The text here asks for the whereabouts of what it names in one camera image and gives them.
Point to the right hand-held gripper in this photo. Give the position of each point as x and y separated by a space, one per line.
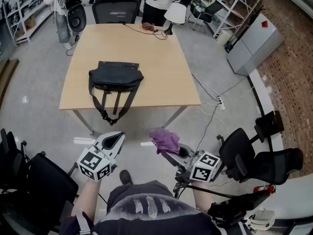
204 166

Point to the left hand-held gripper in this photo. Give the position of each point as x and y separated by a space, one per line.
94 161

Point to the purple cloth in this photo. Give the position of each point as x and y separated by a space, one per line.
165 139

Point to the person's right forearm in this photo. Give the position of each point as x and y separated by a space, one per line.
203 197

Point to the person's left forearm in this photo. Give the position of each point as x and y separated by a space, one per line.
88 199

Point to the white tape strip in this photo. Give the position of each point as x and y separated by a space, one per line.
83 141
146 144

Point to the grey metal table leg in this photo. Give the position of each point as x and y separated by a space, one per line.
174 117
84 122

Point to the person's black shoe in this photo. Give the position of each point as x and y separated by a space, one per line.
126 176

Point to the white power strip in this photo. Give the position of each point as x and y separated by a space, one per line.
221 104

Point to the person's dark printed shirt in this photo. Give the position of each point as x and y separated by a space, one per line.
146 224

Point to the red fire extinguisher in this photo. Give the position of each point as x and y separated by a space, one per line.
262 188

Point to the black box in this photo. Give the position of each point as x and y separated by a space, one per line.
269 124

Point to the black coat rack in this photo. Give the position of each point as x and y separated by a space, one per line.
228 48

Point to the wooden planks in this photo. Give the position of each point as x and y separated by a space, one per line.
7 75

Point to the black oval bag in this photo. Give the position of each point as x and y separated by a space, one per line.
76 21

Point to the white waste bin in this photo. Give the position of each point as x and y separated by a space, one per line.
223 37

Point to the black mesh office chair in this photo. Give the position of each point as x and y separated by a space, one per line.
115 11

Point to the white metal shelf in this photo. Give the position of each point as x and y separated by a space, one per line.
230 12
31 30

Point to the grey metal cabinet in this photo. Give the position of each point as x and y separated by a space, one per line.
259 40

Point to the white shade table lamp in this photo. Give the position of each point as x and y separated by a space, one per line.
176 12

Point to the black chair with metal legs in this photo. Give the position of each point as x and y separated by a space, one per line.
205 11

